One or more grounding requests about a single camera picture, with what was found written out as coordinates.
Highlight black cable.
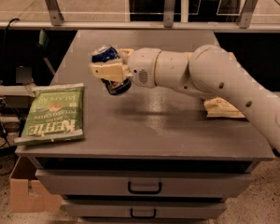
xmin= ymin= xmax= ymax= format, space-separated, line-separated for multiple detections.
xmin=0 ymin=17 xmax=21 ymax=107

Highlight metal bracket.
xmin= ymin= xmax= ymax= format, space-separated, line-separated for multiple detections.
xmin=163 ymin=0 xmax=175 ymax=28
xmin=237 ymin=0 xmax=259 ymax=29
xmin=45 ymin=0 xmax=64 ymax=26

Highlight blue pepsi can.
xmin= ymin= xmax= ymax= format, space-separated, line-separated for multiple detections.
xmin=91 ymin=45 xmax=132 ymax=95

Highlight green kettle chips bag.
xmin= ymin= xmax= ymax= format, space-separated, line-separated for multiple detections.
xmin=15 ymin=83 xmax=84 ymax=146

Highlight grey drawer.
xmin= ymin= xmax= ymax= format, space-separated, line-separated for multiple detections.
xmin=63 ymin=200 xmax=226 ymax=219
xmin=35 ymin=170 xmax=252 ymax=198

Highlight cardboard box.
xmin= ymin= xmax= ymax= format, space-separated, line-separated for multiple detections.
xmin=9 ymin=158 xmax=62 ymax=213

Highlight right metal bracket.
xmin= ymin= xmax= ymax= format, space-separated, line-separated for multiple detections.
xmin=237 ymin=0 xmax=259 ymax=29

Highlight lower grey drawer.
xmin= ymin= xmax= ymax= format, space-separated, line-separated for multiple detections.
xmin=63 ymin=200 xmax=226 ymax=219

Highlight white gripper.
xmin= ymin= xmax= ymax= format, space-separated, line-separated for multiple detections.
xmin=91 ymin=48 xmax=161 ymax=88

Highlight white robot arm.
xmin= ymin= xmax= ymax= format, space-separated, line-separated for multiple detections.
xmin=90 ymin=45 xmax=280 ymax=153

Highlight brown sea salt chips bag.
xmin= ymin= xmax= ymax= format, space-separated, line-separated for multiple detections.
xmin=203 ymin=51 xmax=246 ymax=119

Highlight upper grey drawer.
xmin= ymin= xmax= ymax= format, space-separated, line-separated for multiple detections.
xmin=35 ymin=170 xmax=252 ymax=198

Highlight middle metal bracket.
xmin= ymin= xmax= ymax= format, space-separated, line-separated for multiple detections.
xmin=163 ymin=0 xmax=175 ymax=28

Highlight metal rail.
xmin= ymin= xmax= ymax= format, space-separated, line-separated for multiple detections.
xmin=9 ymin=21 xmax=280 ymax=33

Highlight grey drawer cabinet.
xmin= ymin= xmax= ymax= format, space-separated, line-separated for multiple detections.
xmin=17 ymin=30 xmax=273 ymax=224

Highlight left metal bracket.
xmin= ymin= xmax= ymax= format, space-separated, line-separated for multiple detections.
xmin=45 ymin=0 xmax=64 ymax=26

